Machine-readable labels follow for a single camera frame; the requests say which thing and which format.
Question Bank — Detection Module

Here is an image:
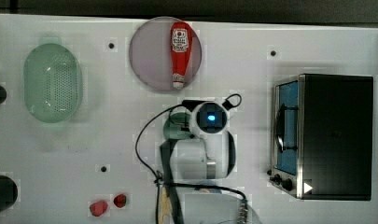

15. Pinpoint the pink plush strawberry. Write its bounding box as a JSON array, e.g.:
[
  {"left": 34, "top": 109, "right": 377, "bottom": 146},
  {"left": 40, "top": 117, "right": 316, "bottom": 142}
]
[{"left": 89, "top": 201, "right": 108, "bottom": 217}]

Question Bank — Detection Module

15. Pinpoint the grey round plate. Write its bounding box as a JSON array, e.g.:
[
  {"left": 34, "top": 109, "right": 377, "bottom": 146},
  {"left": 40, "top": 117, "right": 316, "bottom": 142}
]
[{"left": 129, "top": 17, "right": 203, "bottom": 91}]

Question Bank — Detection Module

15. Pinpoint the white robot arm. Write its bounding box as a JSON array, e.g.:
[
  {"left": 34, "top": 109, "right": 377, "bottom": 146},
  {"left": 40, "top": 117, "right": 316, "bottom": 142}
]
[{"left": 160, "top": 100, "right": 236, "bottom": 224}]

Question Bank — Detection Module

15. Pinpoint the red plush ketchup bottle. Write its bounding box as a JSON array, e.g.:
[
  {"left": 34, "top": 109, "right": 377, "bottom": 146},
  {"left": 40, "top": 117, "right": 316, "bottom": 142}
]
[{"left": 171, "top": 21, "right": 192, "bottom": 90}]

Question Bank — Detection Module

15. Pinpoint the green plastic colander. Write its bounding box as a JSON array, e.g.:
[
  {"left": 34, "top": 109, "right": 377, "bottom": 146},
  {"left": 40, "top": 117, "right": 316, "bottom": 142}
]
[{"left": 23, "top": 37, "right": 83, "bottom": 123}]

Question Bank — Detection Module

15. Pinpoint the green mug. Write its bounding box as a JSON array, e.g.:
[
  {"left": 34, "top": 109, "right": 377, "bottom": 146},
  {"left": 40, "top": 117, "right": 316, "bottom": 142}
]
[{"left": 162, "top": 112, "right": 194, "bottom": 140}]

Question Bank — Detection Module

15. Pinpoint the black round knob lower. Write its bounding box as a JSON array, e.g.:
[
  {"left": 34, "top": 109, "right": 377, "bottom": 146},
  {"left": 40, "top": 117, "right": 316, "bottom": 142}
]
[{"left": 0, "top": 175, "right": 18, "bottom": 212}]

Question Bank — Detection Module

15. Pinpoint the red plush strawberry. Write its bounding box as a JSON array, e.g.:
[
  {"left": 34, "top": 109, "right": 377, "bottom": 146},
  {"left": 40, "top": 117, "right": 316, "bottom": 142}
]
[{"left": 113, "top": 193, "right": 127, "bottom": 208}]

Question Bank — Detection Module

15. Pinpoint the silver toaster oven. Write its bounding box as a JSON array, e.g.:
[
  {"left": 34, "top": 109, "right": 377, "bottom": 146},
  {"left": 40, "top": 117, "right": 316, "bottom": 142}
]
[{"left": 268, "top": 74, "right": 374, "bottom": 201}]

